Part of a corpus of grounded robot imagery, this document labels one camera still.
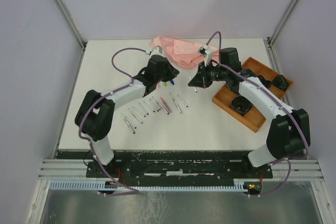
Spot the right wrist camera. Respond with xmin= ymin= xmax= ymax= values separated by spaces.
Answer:
xmin=198 ymin=44 xmax=215 ymax=67

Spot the green-tipped white pen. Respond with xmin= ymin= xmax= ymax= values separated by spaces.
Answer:
xmin=121 ymin=114 xmax=135 ymax=134

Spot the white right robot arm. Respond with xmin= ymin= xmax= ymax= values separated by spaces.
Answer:
xmin=188 ymin=45 xmax=311 ymax=177

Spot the pink cloth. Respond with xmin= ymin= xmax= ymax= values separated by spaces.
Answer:
xmin=149 ymin=35 xmax=206 ymax=69

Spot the aluminium frame post right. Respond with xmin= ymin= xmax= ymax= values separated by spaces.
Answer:
xmin=268 ymin=0 xmax=300 ymax=47

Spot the wooden compartment tray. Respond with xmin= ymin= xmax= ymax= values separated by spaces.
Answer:
xmin=212 ymin=57 xmax=293 ymax=132

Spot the light green capped pen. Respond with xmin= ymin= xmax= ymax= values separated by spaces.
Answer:
xmin=170 ymin=93 xmax=183 ymax=114

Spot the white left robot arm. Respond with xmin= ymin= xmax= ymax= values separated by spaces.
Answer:
xmin=75 ymin=55 xmax=180 ymax=177

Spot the aluminium frame post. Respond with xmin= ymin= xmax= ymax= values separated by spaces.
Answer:
xmin=53 ymin=0 xmax=87 ymax=49
xmin=268 ymin=0 xmax=300 ymax=47

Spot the white cable duct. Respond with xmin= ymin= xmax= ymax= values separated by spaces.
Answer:
xmin=49 ymin=179 xmax=250 ymax=190

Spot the black mounting base plate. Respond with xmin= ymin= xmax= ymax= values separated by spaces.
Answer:
xmin=86 ymin=151 xmax=273 ymax=187

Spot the aluminium frame post left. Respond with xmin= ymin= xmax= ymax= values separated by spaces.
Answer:
xmin=53 ymin=0 xmax=87 ymax=49

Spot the black coiled cable bundle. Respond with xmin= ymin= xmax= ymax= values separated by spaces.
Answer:
xmin=271 ymin=74 xmax=292 ymax=91
xmin=258 ymin=75 xmax=272 ymax=90
xmin=229 ymin=95 xmax=253 ymax=116

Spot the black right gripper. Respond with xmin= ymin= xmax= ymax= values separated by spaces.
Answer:
xmin=189 ymin=60 xmax=228 ymax=88

